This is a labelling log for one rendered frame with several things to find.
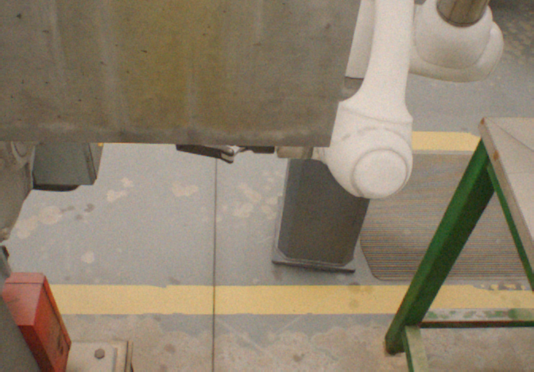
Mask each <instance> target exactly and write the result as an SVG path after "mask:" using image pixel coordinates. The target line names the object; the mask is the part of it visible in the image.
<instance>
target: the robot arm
mask: <svg viewBox="0 0 534 372"><path fill-rule="evenodd" d="M489 2H490V0H426V2H425V3H424V4H423V5H422V6H419V5H415V4H414V0H362V2H361V7H360V10H359V15H358V18H357V22H356V26H355V30H354V38H353V41H352V45H351V49H350V56H349V60H348V65H347V69H346V75H345V79H344V84H343V88H342V94H341V95H340V97H342V98H349V99H348V100H345V101H343V102H339V106H338V111H337V115H336V119H335V126H334V130H333V134H332V139H331V145H330V147H299V146H255V145H176V149H177V150H179V152H183V153H191V154H195V155H200V156H205V157H213V158H218V159H221V160H223V161H225V162H226V163H229V164H232V163H234V158H235V156H236V155H237V154H238V153H244V152H247V150H252V153H254V154H274V153H275V150H276V151H277V156H278V157H279V158H297V159H316V160H320V161H322V162H323V163H324V164H326V165H328V168H329V169H330V171H331V173H332V175H333V176H334V178H335V179H336V181H337V182H338V183H339V184H341V185H342V186H343V187H344V188H345V189H346V190H347V191H348V192H349V193H350V194H352V195H353V196H357V197H364V198H367V199H373V200H384V199H387V198H389V197H391V196H394V195H396V193H397V192H399V191H400V190H401V189H402V188H403V187H404V186H405V185H406V183H407V182H408V178H409V176H410V173H411V170H412V116H411V115H410V114H409V112H408V110H407V107H406V105H405V100H404V97H405V88H406V83H407V76H408V72H410V73H412V74H417V75H419V76H425V77H428V78H429V79H437V80H441V81H446V82H452V83H469V82H474V81H478V80H481V79H485V78H486V77H487V76H489V75H490V74H491V73H492V72H493V71H494V69H495V68H496V67H497V64H498V62H499V60H500V57H501V55H502V52H503V48H504V39H503V35H501V31H500V29H499V28H498V26H497V25H496V23H494V22H493V17H492V13H491V9H490V7H489V6H488V4H489Z"/></svg>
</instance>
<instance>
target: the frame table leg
mask: <svg viewBox="0 0 534 372"><path fill-rule="evenodd" d="M488 159H489V155H488V153H487V150H486V147H485V144H484V142H483V140H482V138H481V139H480V141H478V144H477V145H476V147H475V149H474V152H473V155H472V157H471V159H470V161H469V163H468V165H467V167H466V170H465V172H464V173H463V175H462V176H461V179H460V181H459V184H458V186H457V188H456V189H455V192H454V194H453V196H452V198H451V202H450V203H449V205H448V207H447V208H446V211H445V212H444V214H443V217H442V218H441V220H440V222H439V226H438V228H437V230H436V232H435V234H434V236H433V238H431V241H430V243H429V245H428V248H427V250H426V252H425V255H424V257H423V259H422V261H421V263H420V265H419V267H417V270H416V273H415V275H414V277H413V279H412V281H411V284H410V286H409V287H408V290H407V292H406V293H405V295H404V297H403V300H402V301H401V303H400V306H399V308H398V309H397V312H396V314H395V316H394V318H393V322H392V323H391V324H390V325H389V328H388V330H387V332H386V334H385V349H386V351H387V353H388V354H390V355H396V354H397V353H404V345H403V341H402V337H401V332H400V329H401V326H402V324H420V323H421V322H422V320H424V317H425V315H426V314H427V312H428V309H429V308H430V307H431V304H432V302H433V300H434V299H435V296H437V295H438V293H439V291H440V289H441V287H442V284H443V283H444V281H445V280H446V278H447V275H448V274H449V272H450V270H451V269H452V268H453V266H454V264H455V262H456V261H457V259H458V257H459V255H460V253H461V251H462V248H463V247H464V246H465V244H466V243H467V240H468V239H469V237H470V235H471V234H472V232H473V230H474V228H475V227H476V224H477V222H478V220H479V219H480V217H481V215H482V214H483V213H484V210H485V209H486V207H487V205H488V203H489V201H490V200H491V198H492V195H493V194H494V192H495V191H494V188H493V185H492V182H491V179H490V175H489V173H488V171H487V169H486V162H487V161H488Z"/></svg>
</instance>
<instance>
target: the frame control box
mask: <svg viewBox="0 0 534 372"><path fill-rule="evenodd" d="M103 144H104V143H80V142H47V144H46V145H43V146H40V145H35V151H34V158H33V169H32V177H33V180H32V181H33V188H32V190H41V191H49V192H70V191H73V190H76V189H77V188H78V187H80V185H94V184H95V180H97V179H98V174H99V167H100V161H101V157H102V153H103Z"/></svg>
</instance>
